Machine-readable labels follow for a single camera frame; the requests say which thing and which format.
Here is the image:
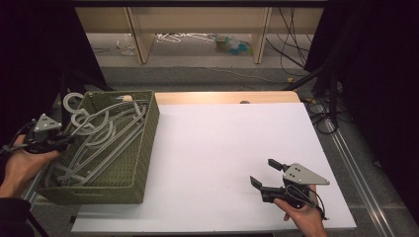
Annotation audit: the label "left hand-held gripper cable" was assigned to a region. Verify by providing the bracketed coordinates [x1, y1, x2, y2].
[0, 120, 38, 156]

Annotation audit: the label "grey plastic clothes hanger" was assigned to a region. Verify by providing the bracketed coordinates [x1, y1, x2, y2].
[57, 100, 146, 186]
[48, 92, 147, 188]

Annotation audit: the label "coiled black floor cables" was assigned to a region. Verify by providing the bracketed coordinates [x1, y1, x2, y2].
[303, 97, 342, 135]

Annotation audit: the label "metal floor rail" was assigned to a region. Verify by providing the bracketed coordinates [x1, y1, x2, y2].
[324, 118, 398, 237]
[19, 171, 45, 211]

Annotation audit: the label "dark curtain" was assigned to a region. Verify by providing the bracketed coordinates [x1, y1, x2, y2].
[304, 0, 419, 228]
[0, 0, 107, 146]

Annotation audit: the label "black metal stand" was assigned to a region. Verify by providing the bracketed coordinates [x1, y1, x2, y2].
[282, 61, 342, 123]
[58, 68, 117, 131]

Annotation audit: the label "hanging black cables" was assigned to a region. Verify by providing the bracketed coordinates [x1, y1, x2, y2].
[264, 6, 314, 69]

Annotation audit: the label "person's right hand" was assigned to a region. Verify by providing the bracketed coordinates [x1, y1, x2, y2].
[273, 184, 328, 237]

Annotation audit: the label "person's left hand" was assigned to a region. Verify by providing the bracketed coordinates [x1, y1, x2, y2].
[0, 133, 62, 199]

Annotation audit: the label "white paper sheet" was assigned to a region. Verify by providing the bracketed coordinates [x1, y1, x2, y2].
[70, 102, 358, 234]

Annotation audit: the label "hand-held gripper cable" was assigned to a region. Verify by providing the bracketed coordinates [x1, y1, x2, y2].
[285, 184, 329, 221]
[0, 120, 38, 156]

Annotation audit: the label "colourful plastic toys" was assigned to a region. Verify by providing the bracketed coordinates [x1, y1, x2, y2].
[214, 34, 254, 56]

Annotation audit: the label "green woven basket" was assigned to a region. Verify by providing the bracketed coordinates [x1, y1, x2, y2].
[35, 90, 161, 205]

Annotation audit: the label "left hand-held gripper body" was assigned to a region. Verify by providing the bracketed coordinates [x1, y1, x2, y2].
[24, 113, 63, 155]

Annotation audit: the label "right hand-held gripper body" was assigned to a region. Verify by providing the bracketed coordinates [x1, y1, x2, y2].
[261, 162, 331, 210]

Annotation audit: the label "right hand-held gripper cable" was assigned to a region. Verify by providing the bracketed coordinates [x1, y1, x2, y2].
[285, 184, 329, 221]

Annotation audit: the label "beige wooden shelf unit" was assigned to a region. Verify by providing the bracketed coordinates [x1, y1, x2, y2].
[74, 6, 326, 65]

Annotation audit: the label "thin pale floor cable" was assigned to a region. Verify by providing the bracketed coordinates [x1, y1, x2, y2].
[207, 66, 293, 84]

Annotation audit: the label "white wire hangers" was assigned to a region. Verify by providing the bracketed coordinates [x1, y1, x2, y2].
[155, 32, 217, 44]

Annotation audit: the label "clear plastic bag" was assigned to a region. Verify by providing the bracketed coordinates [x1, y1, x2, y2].
[115, 33, 136, 56]

